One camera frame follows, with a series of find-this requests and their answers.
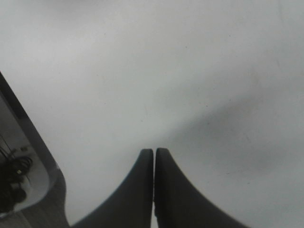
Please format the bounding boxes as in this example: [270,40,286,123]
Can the black cables under table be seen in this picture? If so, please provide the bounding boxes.
[0,133,34,212]

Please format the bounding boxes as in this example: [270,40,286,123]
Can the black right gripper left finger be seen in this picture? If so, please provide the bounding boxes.
[73,149,153,228]

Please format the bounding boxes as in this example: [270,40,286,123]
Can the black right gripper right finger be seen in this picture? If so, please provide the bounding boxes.
[154,148,244,228]

